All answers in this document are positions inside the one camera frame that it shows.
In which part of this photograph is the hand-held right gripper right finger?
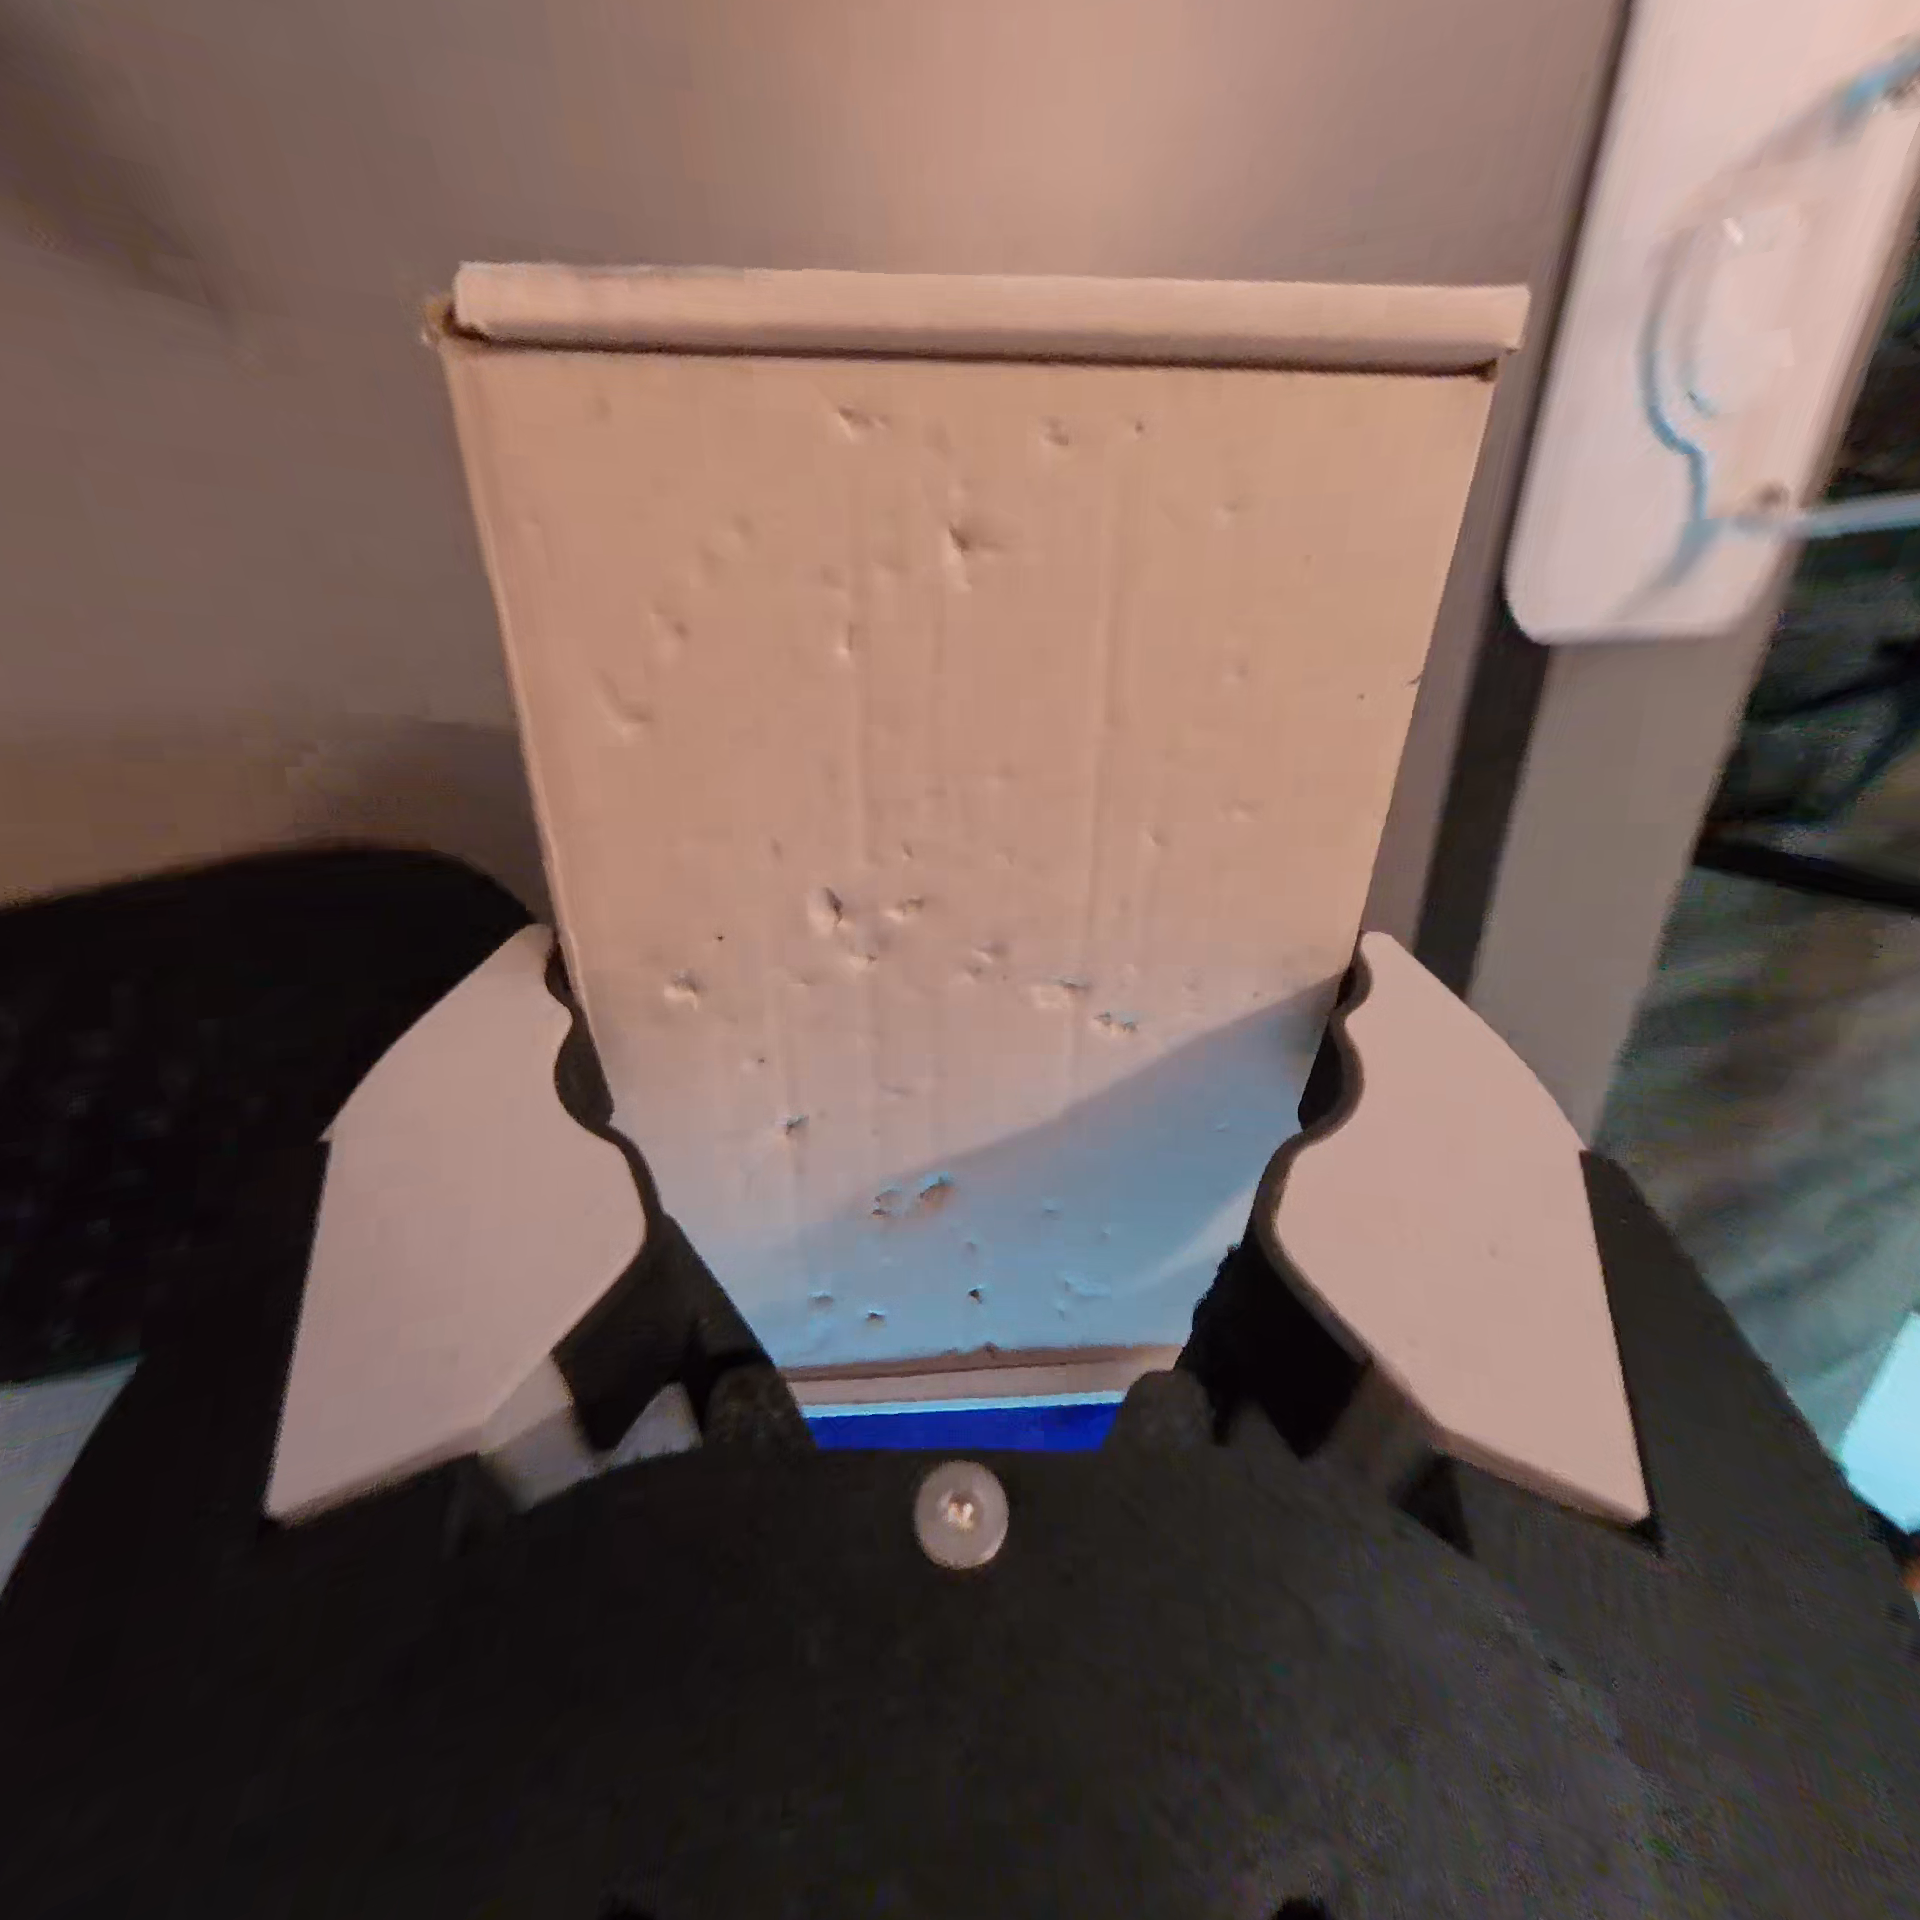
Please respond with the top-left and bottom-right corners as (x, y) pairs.
(1258, 931), (1657, 1537)

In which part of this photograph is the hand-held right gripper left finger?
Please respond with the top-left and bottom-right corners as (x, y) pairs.
(259, 921), (653, 1529)

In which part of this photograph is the blue plastic bin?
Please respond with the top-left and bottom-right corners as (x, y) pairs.
(801, 1393), (1130, 1455)

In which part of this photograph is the white cardboard mailer box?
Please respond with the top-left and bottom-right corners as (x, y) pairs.
(424, 263), (1533, 1386)

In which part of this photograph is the grey desk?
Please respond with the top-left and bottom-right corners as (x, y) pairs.
(0, 0), (1770, 1596)

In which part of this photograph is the black wrist rest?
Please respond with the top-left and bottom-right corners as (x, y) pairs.
(0, 843), (539, 1386)

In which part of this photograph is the white-based document stand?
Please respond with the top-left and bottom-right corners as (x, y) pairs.
(1504, 0), (1920, 647)

